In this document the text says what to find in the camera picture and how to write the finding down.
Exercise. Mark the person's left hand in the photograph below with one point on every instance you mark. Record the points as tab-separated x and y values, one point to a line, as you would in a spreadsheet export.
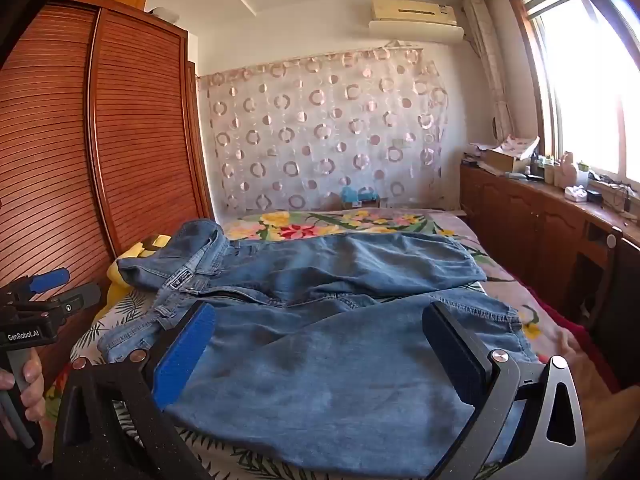
34	375

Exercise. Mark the bright window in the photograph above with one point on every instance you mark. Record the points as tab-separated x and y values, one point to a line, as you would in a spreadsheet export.
585	85

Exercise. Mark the red blanket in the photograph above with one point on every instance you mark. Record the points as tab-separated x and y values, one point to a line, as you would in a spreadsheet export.
565	330

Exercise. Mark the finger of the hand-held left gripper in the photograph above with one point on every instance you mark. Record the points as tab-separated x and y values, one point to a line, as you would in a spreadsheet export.
80	295
50	279

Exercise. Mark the dark chair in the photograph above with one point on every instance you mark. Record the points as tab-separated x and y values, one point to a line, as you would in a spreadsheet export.
620	310

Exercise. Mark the open cardboard box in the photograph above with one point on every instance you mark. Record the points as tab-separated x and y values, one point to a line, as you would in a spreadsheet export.
505	157

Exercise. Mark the yellow plush toy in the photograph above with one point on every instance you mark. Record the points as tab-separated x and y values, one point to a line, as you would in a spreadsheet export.
137	252

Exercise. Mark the wooden louvered wardrobe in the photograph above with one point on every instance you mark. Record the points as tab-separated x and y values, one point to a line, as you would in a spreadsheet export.
135	125

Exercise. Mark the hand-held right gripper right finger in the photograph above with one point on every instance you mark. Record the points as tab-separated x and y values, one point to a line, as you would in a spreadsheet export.
452	355

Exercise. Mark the cream wall air conditioner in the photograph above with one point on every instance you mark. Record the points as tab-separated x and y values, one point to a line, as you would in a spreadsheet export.
415	17

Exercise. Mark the blue plastic bag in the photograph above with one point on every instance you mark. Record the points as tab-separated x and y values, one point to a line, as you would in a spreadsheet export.
357	196

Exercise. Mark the sheer circle-patterned curtain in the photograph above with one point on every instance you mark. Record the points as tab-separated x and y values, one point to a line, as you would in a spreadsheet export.
320	130

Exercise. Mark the pink floral blanket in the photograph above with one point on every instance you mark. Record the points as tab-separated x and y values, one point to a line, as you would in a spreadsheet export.
500	260

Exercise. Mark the long wooden cabinet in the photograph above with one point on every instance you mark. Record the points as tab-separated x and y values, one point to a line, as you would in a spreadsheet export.
520	220

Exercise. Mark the tied beige window curtain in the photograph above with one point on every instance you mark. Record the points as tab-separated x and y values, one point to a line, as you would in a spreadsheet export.
492	70

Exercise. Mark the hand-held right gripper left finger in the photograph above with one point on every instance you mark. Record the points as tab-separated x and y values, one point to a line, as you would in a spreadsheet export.
184	357

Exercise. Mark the grey box on wardrobe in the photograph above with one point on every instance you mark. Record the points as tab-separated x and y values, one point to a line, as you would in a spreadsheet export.
164	14

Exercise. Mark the blue denim pants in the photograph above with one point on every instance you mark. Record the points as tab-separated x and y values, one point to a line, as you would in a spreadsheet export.
320	340

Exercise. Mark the white tissue box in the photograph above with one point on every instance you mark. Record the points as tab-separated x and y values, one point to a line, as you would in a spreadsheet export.
576	193

